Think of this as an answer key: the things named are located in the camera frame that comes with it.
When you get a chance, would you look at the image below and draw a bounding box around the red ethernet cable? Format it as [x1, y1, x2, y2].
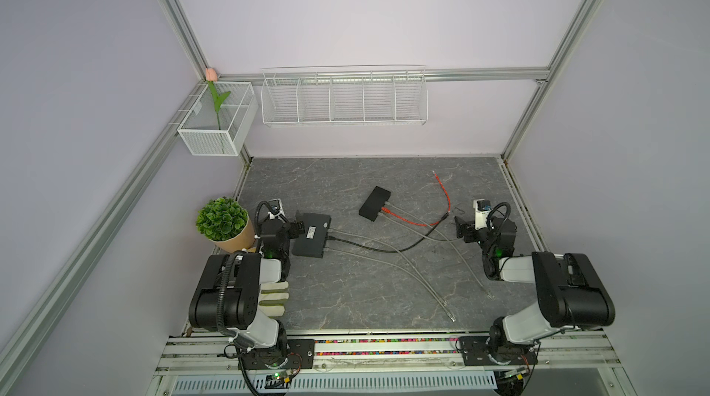
[381, 172, 453, 229]

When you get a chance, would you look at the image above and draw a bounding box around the small ribbed black switch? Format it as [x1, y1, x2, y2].
[359, 186, 391, 221]

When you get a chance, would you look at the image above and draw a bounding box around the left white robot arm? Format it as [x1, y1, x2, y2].
[188, 218, 305, 356]

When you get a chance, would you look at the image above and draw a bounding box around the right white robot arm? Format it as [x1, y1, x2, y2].
[455, 218, 616, 351]

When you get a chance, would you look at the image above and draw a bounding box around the beige plant pot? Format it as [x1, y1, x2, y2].
[214, 220, 255, 253]

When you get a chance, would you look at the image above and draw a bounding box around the green artificial plant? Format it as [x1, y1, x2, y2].
[196, 197, 249, 242]

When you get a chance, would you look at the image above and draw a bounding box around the yellow white work glove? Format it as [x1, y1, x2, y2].
[258, 281, 290, 318]

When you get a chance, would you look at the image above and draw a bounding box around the white mesh square basket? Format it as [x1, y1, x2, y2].
[177, 82, 258, 157]

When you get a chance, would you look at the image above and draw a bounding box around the pink artificial tulip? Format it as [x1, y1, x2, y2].
[204, 68, 231, 131]

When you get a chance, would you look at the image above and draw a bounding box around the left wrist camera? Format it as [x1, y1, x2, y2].
[267, 198, 288, 222]

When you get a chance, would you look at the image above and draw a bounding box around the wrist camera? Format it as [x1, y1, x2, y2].
[473, 199, 492, 230]
[267, 198, 288, 222]

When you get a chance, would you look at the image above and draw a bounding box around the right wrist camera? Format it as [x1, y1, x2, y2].
[473, 199, 492, 230]

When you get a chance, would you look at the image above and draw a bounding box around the black cable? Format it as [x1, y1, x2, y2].
[326, 209, 451, 254]

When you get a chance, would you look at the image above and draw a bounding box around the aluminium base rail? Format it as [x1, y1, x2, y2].
[147, 329, 636, 395]

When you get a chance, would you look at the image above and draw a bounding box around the white wire long basket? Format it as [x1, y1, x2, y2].
[261, 65, 429, 126]

